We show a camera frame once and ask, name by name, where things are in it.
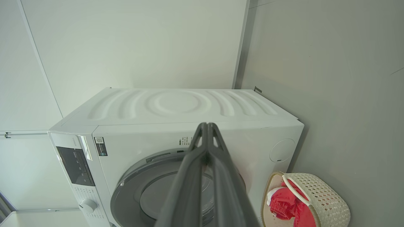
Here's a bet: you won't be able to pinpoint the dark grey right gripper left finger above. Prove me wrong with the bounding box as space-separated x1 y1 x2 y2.
155 122 209 227

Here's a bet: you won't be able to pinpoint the white plastic control knob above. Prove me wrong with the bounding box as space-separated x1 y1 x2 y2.
79 199 98 214

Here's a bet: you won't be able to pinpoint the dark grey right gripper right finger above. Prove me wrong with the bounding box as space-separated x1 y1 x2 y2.
207 122 261 227

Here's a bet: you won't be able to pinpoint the round black glass washer door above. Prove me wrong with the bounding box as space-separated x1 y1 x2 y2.
110 148 247 227

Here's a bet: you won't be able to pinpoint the red clothes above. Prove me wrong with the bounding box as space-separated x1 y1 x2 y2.
268 186 316 227

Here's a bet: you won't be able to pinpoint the black QR code sticker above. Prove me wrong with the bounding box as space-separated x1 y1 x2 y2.
94 137 108 156

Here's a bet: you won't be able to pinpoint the white front-loading washing machine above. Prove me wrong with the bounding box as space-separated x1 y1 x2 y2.
47 88 305 227

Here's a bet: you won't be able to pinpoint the cream perforated laundry basket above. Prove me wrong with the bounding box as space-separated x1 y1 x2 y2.
260 171 351 227

